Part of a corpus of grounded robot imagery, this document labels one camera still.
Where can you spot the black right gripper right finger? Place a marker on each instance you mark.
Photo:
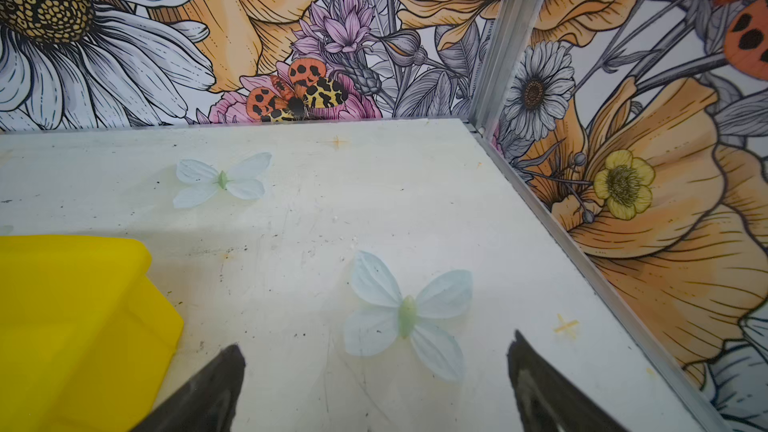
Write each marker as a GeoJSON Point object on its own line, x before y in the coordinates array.
{"type": "Point", "coordinates": [546, 400]}

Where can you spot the aluminium corner post right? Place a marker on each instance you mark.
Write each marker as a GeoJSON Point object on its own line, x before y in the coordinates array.
{"type": "Point", "coordinates": [510, 35]}

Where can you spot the yellow plastic bin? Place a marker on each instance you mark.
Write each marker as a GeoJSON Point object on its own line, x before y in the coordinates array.
{"type": "Point", "coordinates": [86, 337]}

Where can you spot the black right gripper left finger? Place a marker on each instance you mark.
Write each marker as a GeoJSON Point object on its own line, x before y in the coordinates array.
{"type": "Point", "coordinates": [206, 402]}

